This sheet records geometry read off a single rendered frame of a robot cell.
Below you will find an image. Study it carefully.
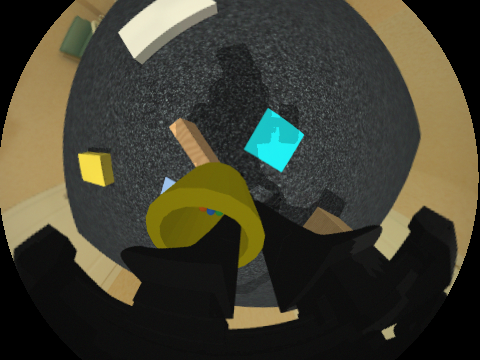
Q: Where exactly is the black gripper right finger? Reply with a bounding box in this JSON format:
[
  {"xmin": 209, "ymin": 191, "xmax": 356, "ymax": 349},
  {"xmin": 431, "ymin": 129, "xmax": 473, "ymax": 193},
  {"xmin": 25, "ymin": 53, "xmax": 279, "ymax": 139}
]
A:
[{"xmin": 253, "ymin": 200, "xmax": 383, "ymax": 313}]

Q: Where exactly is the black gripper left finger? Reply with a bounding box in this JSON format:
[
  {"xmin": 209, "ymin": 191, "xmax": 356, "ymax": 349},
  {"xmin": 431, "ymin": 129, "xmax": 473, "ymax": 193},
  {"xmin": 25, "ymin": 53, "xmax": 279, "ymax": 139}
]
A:
[{"xmin": 120, "ymin": 215, "xmax": 241, "ymax": 319}]

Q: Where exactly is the yellow cup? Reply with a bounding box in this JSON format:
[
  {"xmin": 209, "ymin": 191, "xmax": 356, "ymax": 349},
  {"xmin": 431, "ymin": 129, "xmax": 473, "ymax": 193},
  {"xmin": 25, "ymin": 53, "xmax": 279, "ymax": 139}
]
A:
[{"xmin": 145, "ymin": 163, "xmax": 265, "ymax": 268}]

